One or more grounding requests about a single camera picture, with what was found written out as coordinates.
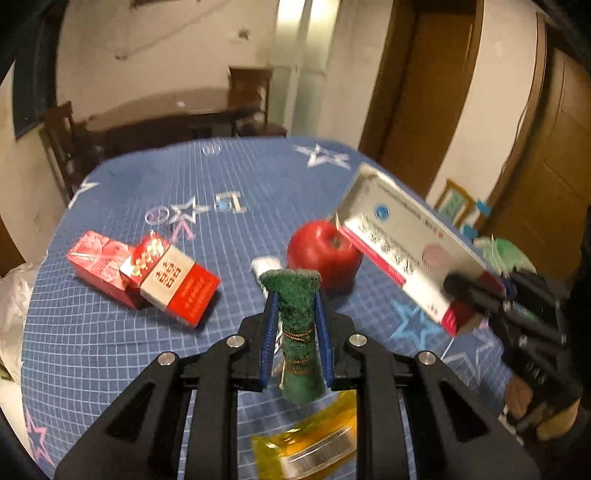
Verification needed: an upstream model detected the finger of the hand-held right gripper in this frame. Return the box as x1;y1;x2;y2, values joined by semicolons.
505;271;561;319
442;272;567;345

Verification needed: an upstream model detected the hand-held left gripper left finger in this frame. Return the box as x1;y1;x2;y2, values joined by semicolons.
54;291;280;480

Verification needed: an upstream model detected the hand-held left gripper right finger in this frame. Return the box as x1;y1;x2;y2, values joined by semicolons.
314;290;541;480

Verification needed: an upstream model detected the green scouring pad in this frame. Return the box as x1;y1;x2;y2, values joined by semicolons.
259;269;326;407

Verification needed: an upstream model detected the white pink medicine box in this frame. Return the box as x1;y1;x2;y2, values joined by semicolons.
333;164;509;337

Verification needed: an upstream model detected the person's right hand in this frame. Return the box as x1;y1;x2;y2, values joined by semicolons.
503;371;580;441

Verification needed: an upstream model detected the crumpled white paper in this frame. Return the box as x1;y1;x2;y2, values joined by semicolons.
250;255;281;296

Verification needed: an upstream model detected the small light wooden chair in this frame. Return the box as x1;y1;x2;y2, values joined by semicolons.
435;179;476;227

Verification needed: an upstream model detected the red apple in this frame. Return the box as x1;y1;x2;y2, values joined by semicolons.
286;220;365;292

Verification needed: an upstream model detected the red cigarette box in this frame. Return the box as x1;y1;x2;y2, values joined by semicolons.
121;233;221;328

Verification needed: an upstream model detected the yellow wrapper with barcode label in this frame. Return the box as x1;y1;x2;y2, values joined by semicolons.
250;390;358;480

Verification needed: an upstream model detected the brown panelled wooden door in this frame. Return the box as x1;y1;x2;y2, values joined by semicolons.
480;11;591;268

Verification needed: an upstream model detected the pink red carton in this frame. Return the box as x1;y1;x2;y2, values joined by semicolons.
66;229;148;311

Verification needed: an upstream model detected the dark wooden dining table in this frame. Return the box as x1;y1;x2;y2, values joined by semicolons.
83;88;269;158

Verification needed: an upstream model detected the dark wooden chair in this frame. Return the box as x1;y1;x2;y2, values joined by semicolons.
228;66;287;138
39;102;107;204

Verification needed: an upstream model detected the white plastic bag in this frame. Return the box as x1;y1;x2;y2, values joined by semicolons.
0;263;47;384

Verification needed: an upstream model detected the frosted glass door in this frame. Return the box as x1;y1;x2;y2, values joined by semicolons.
265;0;370;139

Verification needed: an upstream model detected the dark window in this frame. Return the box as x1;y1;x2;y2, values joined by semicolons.
11;18;61;141

